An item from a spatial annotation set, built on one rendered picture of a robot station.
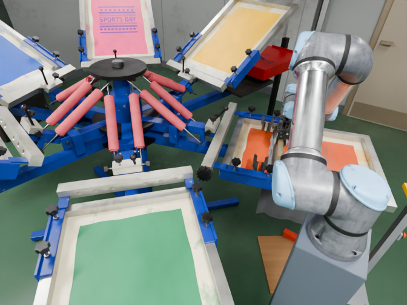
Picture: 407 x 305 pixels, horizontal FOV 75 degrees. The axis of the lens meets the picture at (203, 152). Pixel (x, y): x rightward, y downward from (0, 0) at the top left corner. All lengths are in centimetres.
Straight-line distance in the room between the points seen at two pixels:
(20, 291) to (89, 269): 129
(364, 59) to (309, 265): 60
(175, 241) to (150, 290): 19
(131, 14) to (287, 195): 222
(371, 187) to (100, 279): 85
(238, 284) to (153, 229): 109
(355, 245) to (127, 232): 78
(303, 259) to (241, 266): 132
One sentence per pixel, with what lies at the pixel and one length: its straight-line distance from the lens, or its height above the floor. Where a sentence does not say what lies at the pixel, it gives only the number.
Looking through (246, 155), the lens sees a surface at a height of 95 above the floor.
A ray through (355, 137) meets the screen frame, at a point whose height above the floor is 99.
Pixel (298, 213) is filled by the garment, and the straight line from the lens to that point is 154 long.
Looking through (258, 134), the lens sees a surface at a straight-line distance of 165.
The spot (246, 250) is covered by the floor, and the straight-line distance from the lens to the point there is 221.
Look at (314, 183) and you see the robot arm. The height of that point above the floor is 141.
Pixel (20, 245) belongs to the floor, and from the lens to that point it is 255.
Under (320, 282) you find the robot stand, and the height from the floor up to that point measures 110.
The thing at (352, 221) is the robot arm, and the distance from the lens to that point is 74.
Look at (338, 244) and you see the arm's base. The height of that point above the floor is 125.
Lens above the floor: 184
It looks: 38 degrees down
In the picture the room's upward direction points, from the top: 2 degrees clockwise
